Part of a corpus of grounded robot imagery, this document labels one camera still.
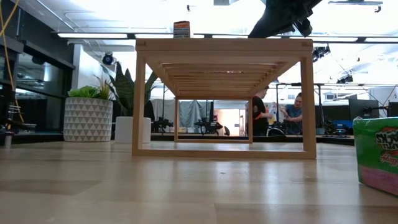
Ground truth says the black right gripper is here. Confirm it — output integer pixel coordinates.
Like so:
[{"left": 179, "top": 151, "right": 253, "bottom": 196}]
[{"left": 248, "top": 0, "right": 323, "bottom": 38}]

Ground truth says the wooden slatted shelf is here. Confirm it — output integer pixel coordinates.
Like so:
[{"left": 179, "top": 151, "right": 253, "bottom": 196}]
[{"left": 131, "top": 38, "right": 317, "bottom": 160}]

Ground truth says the orange Mini Wheats cereal box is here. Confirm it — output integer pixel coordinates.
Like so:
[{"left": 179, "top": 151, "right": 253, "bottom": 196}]
[{"left": 173, "top": 20, "right": 191, "bottom": 39}]

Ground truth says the green cereal box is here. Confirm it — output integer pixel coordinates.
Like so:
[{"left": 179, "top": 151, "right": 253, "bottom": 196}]
[{"left": 353, "top": 116, "right": 398, "bottom": 197}]

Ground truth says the black ceiling spotlight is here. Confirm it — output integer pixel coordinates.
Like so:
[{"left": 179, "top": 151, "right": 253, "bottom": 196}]
[
  {"left": 312, "top": 45, "right": 331, "bottom": 63},
  {"left": 336, "top": 73, "right": 354, "bottom": 85}
]

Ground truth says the person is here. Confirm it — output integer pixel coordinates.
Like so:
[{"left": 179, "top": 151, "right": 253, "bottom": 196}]
[
  {"left": 251, "top": 86, "right": 273, "bottom": 137},
  {"left": 278, "top": 91, "right": 303, "bottom": 135}
]

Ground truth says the black wheel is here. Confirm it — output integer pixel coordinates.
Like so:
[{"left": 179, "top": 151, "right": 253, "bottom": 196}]
[{"left": 267, "top": 127, "right": 285, "bottom": 137}]

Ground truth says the small black monitor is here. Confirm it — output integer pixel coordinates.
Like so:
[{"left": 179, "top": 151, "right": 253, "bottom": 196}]
[{"left": 322, "top": 105, "right": 350, "bottom": 122}]

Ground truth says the grey hanging cloth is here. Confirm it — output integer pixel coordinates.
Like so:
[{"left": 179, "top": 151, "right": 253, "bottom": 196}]
[{"left": 179, "top": 100, "right": 203, "bottom": 128}]

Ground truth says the blue bin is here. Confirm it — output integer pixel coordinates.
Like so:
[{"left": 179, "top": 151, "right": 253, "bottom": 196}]
[{"left": 335, "top": 120, "right": 355, "bottom": 129}]

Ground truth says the large black monitor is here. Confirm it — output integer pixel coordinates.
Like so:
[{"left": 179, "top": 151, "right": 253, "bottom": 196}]
[{"left": 348, "top": 98, "right": 381, "bottom": 121}]

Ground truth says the tall black monitor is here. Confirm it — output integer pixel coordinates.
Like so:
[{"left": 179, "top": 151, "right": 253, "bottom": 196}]
[{"left": 387, "top": 101, "right": 398, "bottom": 118}]

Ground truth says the white pot with snake plant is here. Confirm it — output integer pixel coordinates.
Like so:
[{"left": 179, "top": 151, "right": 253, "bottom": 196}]
[{"left": 99, "top": 61, "right": 159, "bottom": 144}]

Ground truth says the triangle-patterned planter with succulent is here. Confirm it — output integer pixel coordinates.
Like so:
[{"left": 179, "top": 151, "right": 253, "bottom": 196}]
[{"left": 63, "top": 74, "right": 114, "bottom": 143}]

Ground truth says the dark glass cabinet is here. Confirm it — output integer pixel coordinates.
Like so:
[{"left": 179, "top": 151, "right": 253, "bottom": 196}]
[{"left": 0, "top": 6, "right": 76, "bottom": 144}]

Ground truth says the small white container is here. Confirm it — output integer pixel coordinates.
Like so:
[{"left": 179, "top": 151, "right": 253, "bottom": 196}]
[{"left": 17, "top": 123, "right": 37, "bottom": 135}]

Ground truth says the black metal stand frame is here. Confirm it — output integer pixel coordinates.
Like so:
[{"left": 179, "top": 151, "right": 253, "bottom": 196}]
[{"left": 275, "top": 82, "right": 324, "bottom": 128}]

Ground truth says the yellow cable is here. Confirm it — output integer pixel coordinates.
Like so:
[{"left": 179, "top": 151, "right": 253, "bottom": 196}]
[{"left": 0, "top": 0, "right": 25, "bottom": 123}]

